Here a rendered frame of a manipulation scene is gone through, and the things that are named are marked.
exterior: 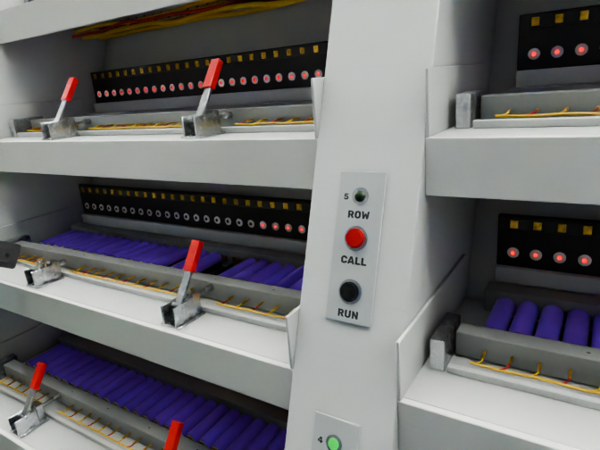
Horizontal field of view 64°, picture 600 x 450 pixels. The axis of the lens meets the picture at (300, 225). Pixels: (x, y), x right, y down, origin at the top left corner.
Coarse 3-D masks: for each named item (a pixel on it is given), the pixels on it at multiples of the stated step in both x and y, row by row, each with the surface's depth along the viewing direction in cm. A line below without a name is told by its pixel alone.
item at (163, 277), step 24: (72, 264) 69; (96, 264) 66; (120, 264) 63; (144, 264) 62; (168, 288) 59; (192, 288) 56; (216, 288) 54; (240, 288) 52; (264, 288) 52; (288, 288) 51; (288, 312) 48
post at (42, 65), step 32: (64, 32) 83; (0, 64) 75; (32, 64) 79; (64, 64) 84; (96, 64) 89; (0, 96) 75; (32, 96) 79; (0, 192) 77; (32, 192) 81; (64, 192) 86; (0, 224) 77; (0, 320) 78; (32, 320) 83
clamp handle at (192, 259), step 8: (192, 240) 52; (192, 248) 52; (200, 248) 52; (192, 256) 51; (184, 264) 52; (192, 264) 51; (184, 272) 51; (192, 272) 51; (184, 280) 51; (184, 288) 51; (184, 296) 51
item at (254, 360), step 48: (240, 240) 66; (288, 240) 62; (0, 288) 68; (48, 288) 63; (96, 288) 62; (144, 288) 60; (96, 336) 57; (144, 336) 52; (192, 336) 48; (240, 336) 47; (288, 336) 40; (240, 384) 45; (288, 384) 42
